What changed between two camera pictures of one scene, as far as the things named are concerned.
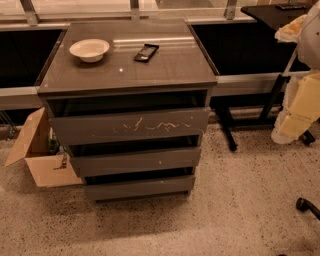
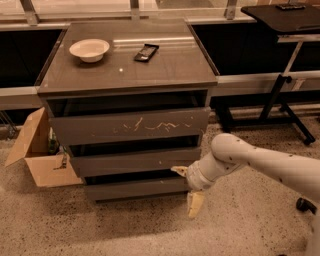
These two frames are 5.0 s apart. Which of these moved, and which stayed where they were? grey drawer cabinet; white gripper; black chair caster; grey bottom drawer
Moved: white gripper
Stayed: black chair caster; grey bottom drawer; grey drawer cabinet
